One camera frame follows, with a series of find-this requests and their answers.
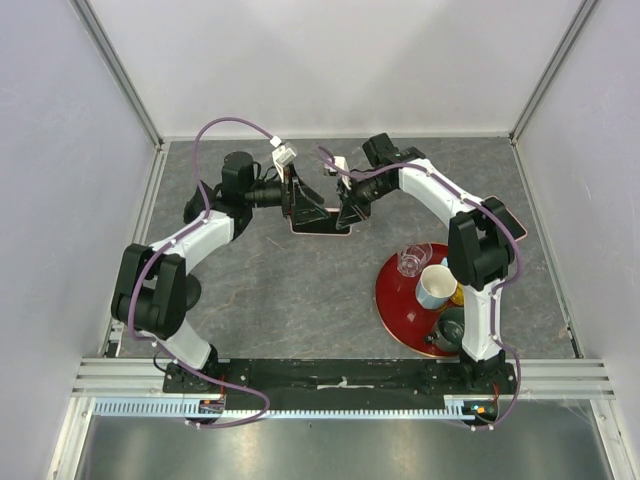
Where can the aluminium frame front rail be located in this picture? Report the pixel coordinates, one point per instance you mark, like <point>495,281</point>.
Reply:
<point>541,379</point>

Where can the light blue white mug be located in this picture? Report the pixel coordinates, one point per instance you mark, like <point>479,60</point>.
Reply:
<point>436,285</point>

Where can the slotted cable duct rail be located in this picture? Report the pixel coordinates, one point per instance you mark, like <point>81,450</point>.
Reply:
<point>200,408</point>

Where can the clear glass cup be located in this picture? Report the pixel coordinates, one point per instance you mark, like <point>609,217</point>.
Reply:
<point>413,258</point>

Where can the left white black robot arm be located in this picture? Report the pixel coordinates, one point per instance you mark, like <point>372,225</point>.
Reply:
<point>154,288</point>

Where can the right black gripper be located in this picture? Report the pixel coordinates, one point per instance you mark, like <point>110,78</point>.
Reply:
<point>352,210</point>

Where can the black round base phone holder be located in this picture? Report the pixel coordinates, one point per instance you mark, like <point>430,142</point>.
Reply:
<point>193,291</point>

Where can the red round tray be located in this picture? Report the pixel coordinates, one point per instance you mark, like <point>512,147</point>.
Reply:
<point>399,310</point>

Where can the aluminium corner post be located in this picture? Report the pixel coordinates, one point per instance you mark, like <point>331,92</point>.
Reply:
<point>567,42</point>
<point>107,51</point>

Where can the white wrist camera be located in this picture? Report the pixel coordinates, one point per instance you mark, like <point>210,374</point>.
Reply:
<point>282,154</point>
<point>336,166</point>

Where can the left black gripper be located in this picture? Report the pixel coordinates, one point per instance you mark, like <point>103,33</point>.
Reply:
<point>298,200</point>

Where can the pink case smartphone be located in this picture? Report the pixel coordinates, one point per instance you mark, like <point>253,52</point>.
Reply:
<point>502,213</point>
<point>323,227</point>

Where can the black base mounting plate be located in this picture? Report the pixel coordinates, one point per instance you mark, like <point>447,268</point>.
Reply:
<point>345,383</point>

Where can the yellow cup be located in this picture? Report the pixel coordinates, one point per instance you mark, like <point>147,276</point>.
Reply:
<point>458,297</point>

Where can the right aluminium corner post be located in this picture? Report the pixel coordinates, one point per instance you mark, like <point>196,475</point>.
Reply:
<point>567,42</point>

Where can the left aluminium corner post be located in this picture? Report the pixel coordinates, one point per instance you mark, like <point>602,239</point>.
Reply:
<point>107,51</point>

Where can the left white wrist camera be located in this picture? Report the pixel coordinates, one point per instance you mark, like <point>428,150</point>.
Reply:
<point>282,154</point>

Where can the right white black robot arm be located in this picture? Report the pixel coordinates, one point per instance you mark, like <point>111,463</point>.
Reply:
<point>482,237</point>

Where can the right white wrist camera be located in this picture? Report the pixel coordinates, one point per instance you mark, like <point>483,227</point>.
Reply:
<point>336,166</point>

